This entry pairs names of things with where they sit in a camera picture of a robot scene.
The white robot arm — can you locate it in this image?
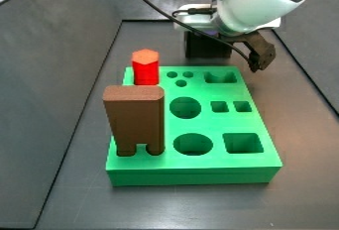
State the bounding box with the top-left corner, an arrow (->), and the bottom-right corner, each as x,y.
177,0 -> 305,37

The green shape sorter board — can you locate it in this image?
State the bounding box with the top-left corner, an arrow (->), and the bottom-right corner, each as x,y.
105,66 -> 281,186

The black cable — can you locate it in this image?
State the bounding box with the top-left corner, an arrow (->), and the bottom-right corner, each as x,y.
114,0 -> 256,66

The purple cylinder block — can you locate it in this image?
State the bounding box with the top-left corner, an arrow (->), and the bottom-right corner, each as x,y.
206,31 -> 218,36

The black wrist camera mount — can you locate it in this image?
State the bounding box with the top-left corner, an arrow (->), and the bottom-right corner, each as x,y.
220,32 -> 274,72

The dark grey cradle stand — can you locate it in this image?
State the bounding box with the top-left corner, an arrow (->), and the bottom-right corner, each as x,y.
184,32 -> 232,58

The brown two-legged block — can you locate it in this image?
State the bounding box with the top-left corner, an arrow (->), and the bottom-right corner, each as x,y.
102,85 -> 164,157

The red hexagonal prism block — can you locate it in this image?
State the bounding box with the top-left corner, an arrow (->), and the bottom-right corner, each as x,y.
130,49 -> 158,85

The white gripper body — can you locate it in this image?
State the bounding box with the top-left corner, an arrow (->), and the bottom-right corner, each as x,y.
172,3 -> 281,34

